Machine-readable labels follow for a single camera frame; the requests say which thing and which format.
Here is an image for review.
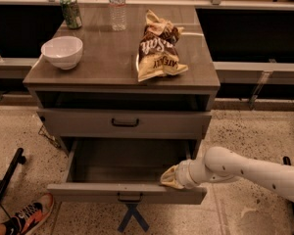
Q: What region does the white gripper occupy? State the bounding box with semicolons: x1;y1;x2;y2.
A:
160;160;200;189

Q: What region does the grey drawer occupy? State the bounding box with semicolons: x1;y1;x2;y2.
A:
48;138;207;205
37;109;211;139

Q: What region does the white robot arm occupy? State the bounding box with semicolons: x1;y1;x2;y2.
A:
160;147;294;203

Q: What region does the grey top drawer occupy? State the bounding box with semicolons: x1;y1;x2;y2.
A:
37;109;211;139

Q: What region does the blue tape cross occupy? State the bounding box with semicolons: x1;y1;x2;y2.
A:
118;203;149;232

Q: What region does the brown chip bag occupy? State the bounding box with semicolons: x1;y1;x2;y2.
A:
137;10;188;82

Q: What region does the orange black sneaker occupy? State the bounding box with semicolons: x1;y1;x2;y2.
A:
9;193;54;235

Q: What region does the black left stand leg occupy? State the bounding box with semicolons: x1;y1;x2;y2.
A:
0;148;26;205

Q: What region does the white bowl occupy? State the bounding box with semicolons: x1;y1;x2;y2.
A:
41;36;83;70

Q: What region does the green soda can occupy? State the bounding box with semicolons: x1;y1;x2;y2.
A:
60;0;82;29

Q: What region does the clear plastic water bottle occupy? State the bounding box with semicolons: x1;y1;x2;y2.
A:
109;0;126;31

